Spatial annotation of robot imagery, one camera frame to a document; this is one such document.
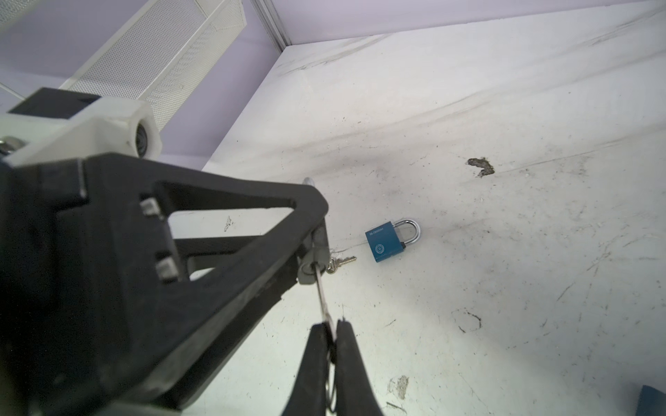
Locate aluminium frame profiles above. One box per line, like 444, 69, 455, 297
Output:
251, 0, 291, 52

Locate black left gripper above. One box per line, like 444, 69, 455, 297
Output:
1, 158, 167, 415

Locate small grey padlock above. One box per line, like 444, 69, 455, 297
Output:
298, 220, 331, 285

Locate silver key with ring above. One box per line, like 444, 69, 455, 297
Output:
326, 256, 357, 274

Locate lower white mesh shelf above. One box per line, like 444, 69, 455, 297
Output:
62, 0, 246, 129

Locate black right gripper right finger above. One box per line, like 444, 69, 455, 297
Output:
335, 321, 383, 416

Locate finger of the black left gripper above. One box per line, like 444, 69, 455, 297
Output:
127, 236, 315, 411
83, 154, 329, 291

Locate blue padlock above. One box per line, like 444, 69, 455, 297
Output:
365, 218, 421, 263
635, 385, 666, 416

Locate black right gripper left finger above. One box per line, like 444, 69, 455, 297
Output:
282, 323, 329, 416

